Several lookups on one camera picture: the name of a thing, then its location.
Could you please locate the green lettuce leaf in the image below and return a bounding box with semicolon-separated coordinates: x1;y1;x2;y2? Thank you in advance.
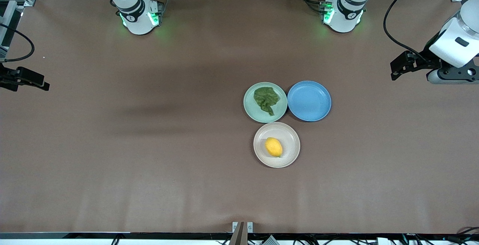
254;87;280;116

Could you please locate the yellow lemon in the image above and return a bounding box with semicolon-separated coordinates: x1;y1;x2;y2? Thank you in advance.
265;137;283;158

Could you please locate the blue plate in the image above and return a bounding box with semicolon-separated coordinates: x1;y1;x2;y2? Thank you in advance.
287;80;332;122

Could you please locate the beige plate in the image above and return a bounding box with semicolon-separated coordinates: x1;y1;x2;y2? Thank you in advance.
253;122;300;168

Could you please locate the pale green plate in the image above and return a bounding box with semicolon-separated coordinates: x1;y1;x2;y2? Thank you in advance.
244;82;288;123

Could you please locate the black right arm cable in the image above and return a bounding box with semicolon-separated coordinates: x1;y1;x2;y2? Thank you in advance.
0;24;35;62

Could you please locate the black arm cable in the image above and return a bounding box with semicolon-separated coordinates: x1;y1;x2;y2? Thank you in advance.
0;24;35;62
383;0;431;61

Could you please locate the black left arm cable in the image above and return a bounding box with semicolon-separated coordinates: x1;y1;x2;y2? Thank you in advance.
383;0;431;61

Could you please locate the grey camera pole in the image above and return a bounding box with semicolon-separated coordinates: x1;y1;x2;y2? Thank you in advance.
229;221;245;245

